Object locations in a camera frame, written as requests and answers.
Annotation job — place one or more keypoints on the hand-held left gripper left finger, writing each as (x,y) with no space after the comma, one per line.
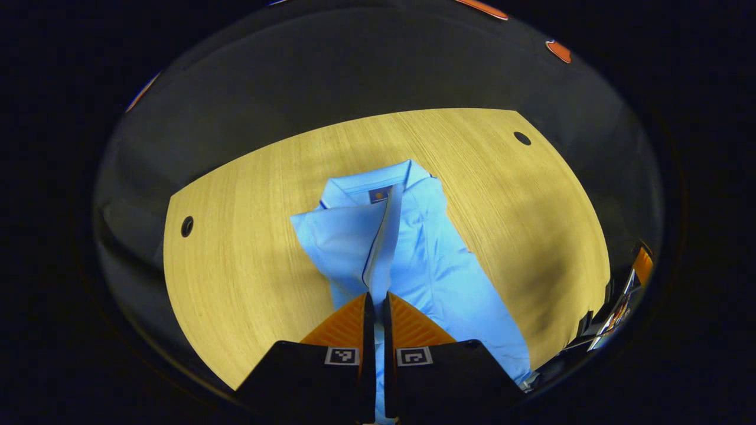
(369,354)

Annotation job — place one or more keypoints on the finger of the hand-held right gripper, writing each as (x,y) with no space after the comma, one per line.
(644,265)

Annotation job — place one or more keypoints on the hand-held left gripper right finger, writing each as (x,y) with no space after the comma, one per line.
(388,354)

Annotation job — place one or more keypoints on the light blue T-shirt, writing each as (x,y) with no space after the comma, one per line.
(437,265)

